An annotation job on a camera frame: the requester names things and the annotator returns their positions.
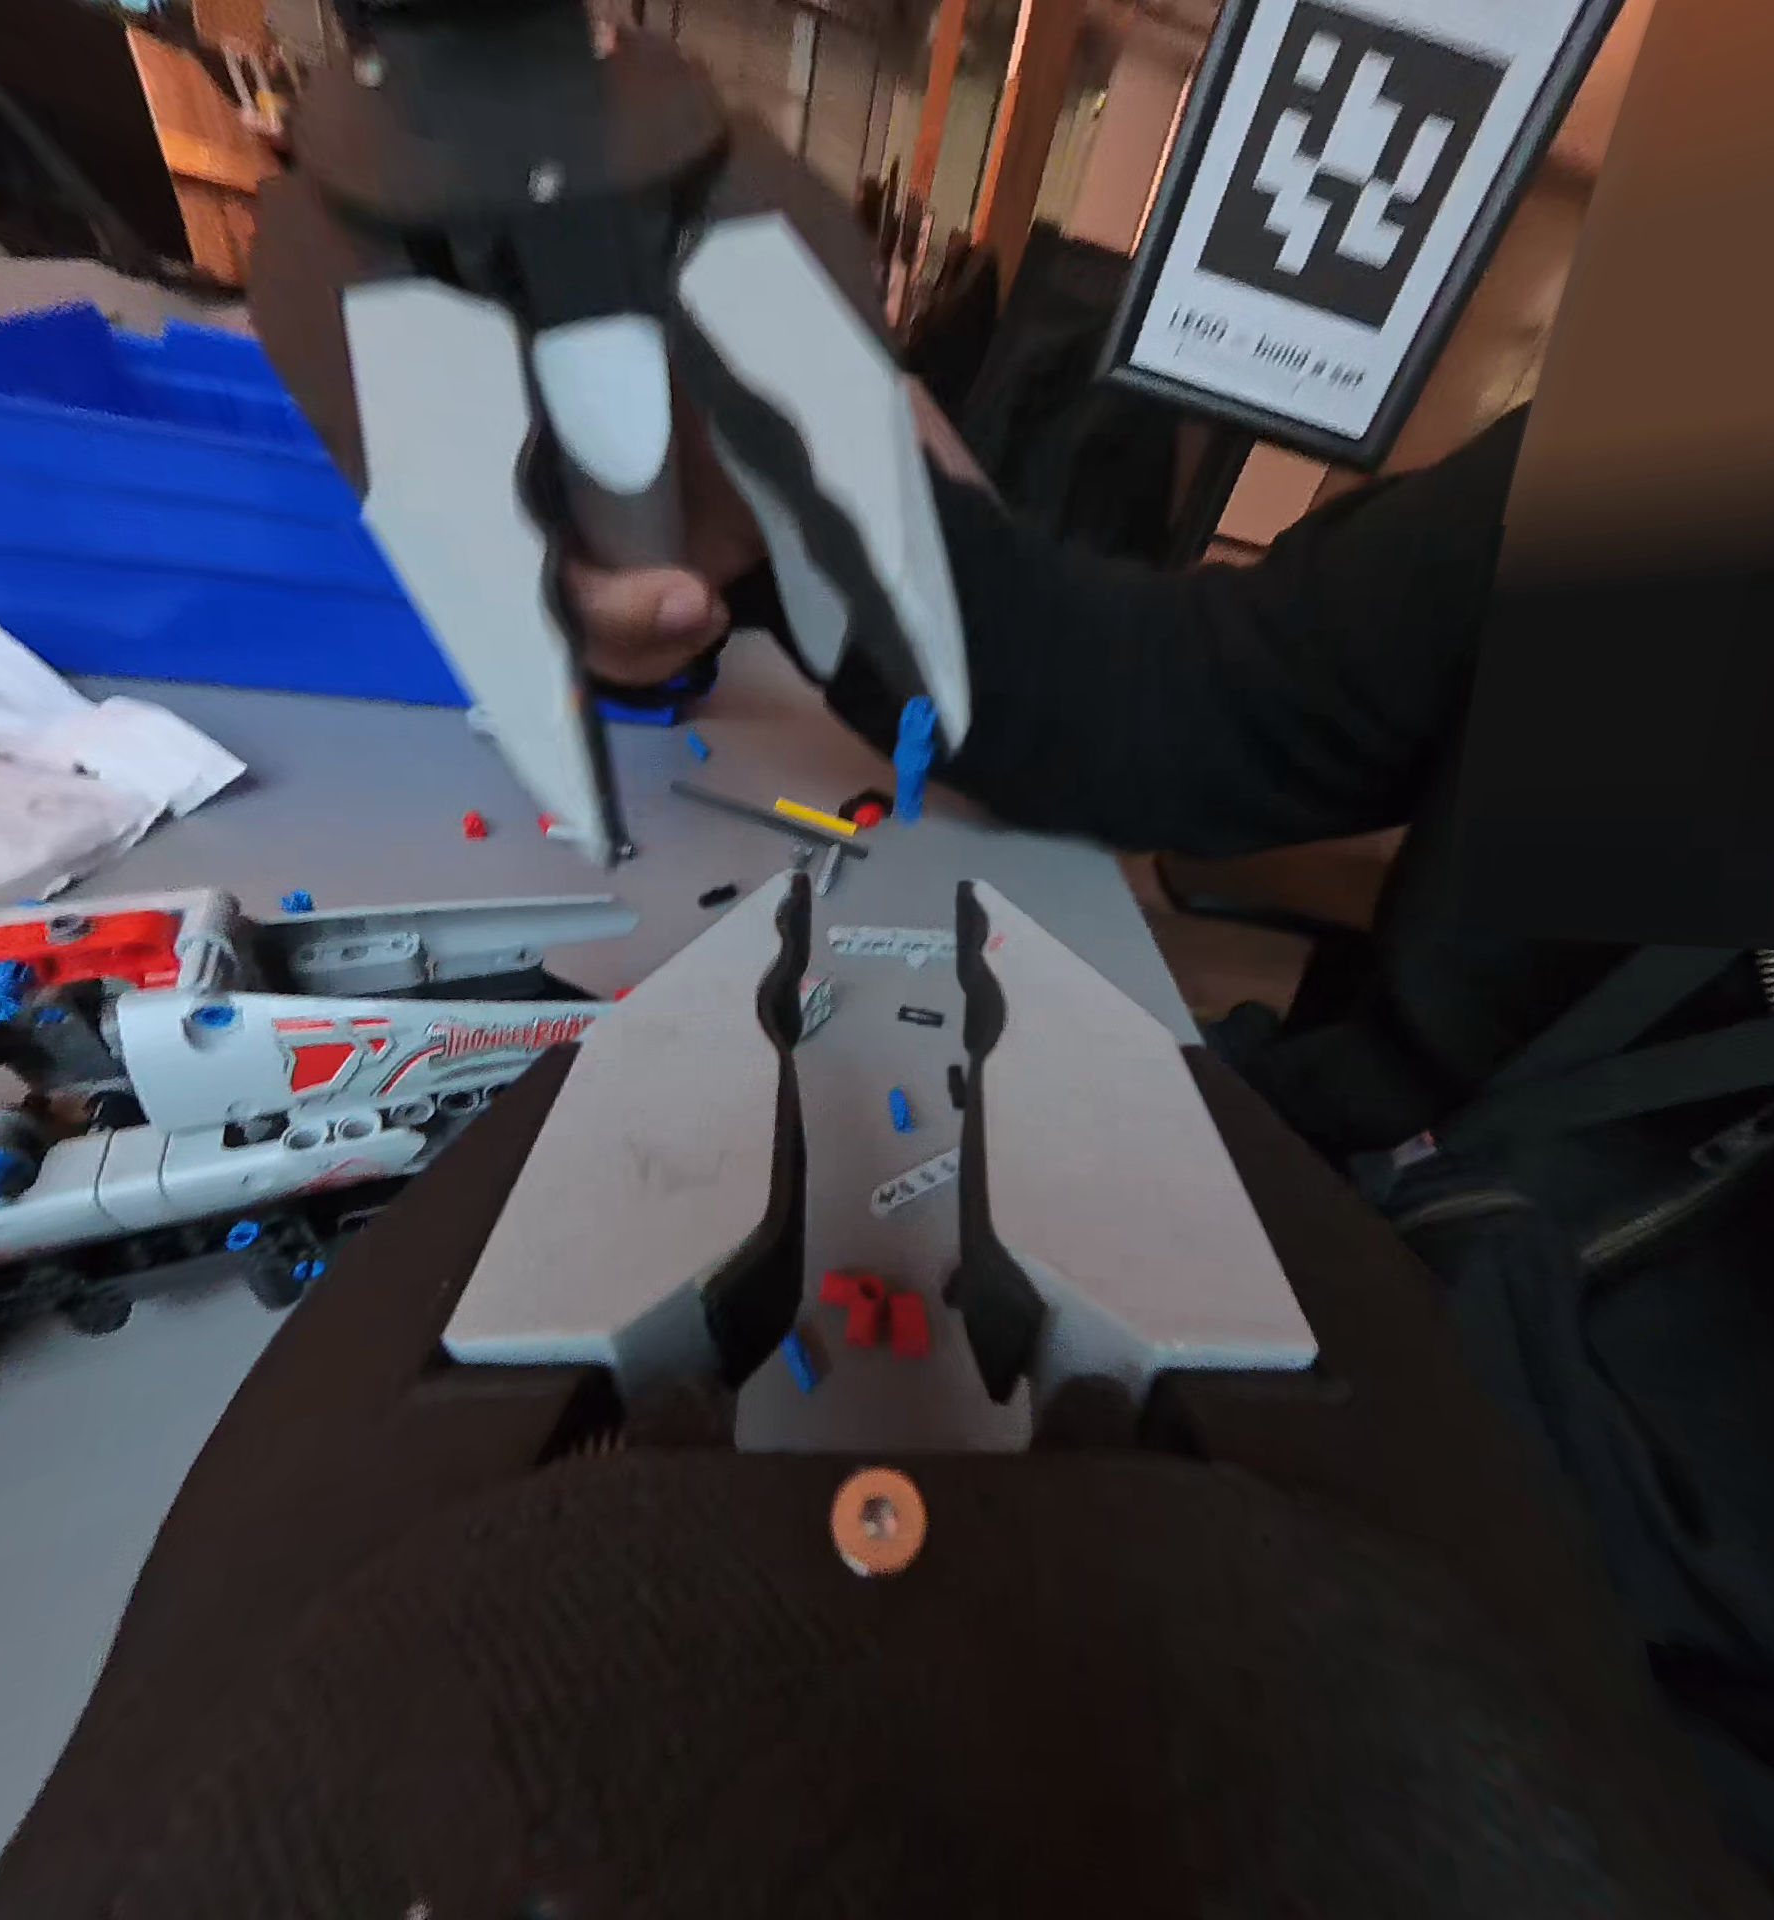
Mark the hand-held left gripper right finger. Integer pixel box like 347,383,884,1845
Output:
944,876,1321,1405

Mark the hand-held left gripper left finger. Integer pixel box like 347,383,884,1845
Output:
441,869,818,1388

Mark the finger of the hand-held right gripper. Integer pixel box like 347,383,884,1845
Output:
675,211,974,753
341,274,638,870

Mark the grey red brick vehicle model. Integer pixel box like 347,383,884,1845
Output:
0,884,642,1351

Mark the person's right forearm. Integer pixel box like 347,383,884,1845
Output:
827,404,1519,861

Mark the blue plastic bin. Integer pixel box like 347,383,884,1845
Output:
0,300,472,709

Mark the long dark grey brick axle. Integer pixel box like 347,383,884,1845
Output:
672,779,871,861

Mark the black white marker board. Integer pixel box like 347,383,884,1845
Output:
1097,0,1627,470

